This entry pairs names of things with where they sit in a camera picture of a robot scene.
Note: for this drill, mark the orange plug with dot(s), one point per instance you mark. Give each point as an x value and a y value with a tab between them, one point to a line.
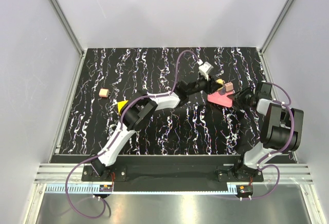
220	81

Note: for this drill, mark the beige plug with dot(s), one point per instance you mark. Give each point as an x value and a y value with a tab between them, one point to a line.
229	87

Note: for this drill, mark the pink plug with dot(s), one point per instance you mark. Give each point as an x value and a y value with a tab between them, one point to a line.
104	93

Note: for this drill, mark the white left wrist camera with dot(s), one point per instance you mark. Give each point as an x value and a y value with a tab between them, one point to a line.
205	69

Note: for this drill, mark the pink triangular socket base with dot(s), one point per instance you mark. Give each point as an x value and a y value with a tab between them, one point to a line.
221	100

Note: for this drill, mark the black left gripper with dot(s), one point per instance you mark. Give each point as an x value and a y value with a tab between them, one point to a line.
211	86

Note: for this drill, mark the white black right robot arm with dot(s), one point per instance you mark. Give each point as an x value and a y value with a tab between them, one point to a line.
281	131

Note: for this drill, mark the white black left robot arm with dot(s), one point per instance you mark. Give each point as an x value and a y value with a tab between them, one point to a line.
137	113

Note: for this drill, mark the aluminium frame rail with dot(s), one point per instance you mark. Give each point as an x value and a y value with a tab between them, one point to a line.
283	173

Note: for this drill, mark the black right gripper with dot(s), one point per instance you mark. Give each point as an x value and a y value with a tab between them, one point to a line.
239	95

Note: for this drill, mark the yellow socket block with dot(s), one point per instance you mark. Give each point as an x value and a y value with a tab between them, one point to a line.
120	105

